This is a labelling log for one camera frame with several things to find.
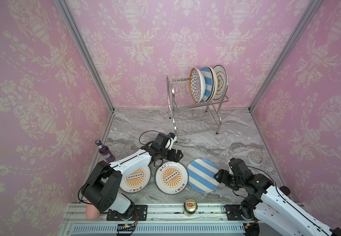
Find blue striped plate front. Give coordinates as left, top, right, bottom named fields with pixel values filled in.
left=187, top=159, right=219, bottom=193

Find blue striped plate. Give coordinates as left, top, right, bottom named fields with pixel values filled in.
left=187, top=159, right=219, bottom=193
left=200, top=66, right=214, bottom=103

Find floral pattern plate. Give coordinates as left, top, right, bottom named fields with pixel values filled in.
left=190, top=67, right=206, bottom=103

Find white plate dark rim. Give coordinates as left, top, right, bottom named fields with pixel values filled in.
left=214, top=65, right=228, bottom=100

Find green red rimmed white plate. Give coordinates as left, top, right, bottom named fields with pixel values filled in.
left=210, top=67, right=218, bottom=100

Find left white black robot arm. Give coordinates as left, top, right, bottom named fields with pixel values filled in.
left=79, top=133, right=183, bottom=220

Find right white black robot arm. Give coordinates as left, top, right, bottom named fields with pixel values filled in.
left=214, top=158, right=341, bottom=236

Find orange sunburst plate right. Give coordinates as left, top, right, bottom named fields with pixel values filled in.
left=155, top=162, right=189, bottom=195

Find orange sunburst plate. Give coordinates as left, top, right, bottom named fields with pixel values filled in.
left=155, top=162, right=189, bottom=195
left=120, top=166, right=151, bottom=193

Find tape roll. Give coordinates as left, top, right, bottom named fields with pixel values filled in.
left=248, top=151, right=265, bottom=166

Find orange sunburst plate left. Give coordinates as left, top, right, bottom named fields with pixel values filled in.
left=120, top=166, right=151, bottom=193

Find green gold can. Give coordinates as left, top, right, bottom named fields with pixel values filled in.
left=183, top=198, right=198, bottom=216

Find purple bottle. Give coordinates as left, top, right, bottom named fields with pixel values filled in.
left=95, top=140, right=115, bottom=163

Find pink cup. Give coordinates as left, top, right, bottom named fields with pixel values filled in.
left=86, top=204, right=100, bottom=220

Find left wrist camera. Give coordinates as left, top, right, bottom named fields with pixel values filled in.
left=166, top=133, right=177, bottom=150

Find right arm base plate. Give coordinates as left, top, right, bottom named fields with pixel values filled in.
left=223, top=204, right=254, bottom=221

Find silver wire dish rack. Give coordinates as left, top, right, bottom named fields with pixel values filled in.
left=167, top=77, right=229, bottom=136

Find aluminium rail frame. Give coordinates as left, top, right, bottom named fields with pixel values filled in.
left=59, top=203, right=281, bottom=236

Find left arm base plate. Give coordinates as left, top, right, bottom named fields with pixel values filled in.
left=106, top=205, right=148, bottom=221

